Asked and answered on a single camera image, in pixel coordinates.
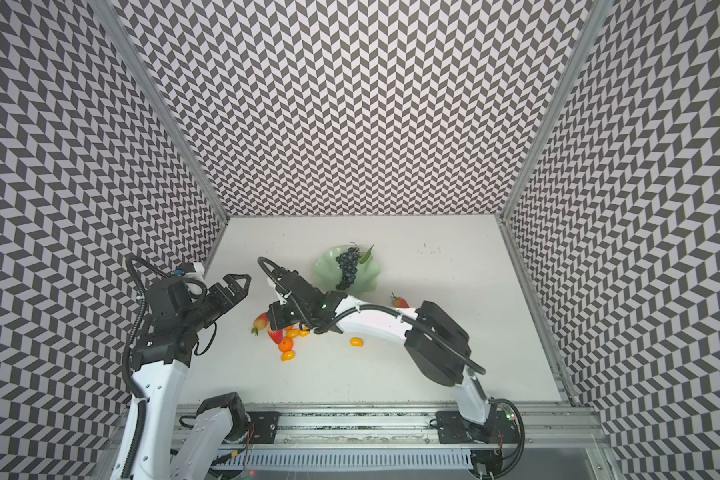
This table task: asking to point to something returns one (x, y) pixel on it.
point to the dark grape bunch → (348, 263)
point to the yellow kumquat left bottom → (288, 355)
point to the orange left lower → (286, 344)
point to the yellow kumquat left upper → (304, 333)
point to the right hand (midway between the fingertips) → (269, 319)
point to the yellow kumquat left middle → (292, 333)
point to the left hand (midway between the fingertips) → (241, 288)
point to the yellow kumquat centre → (356, 342)
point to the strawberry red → (276, 335)
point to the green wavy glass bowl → (326, 272)
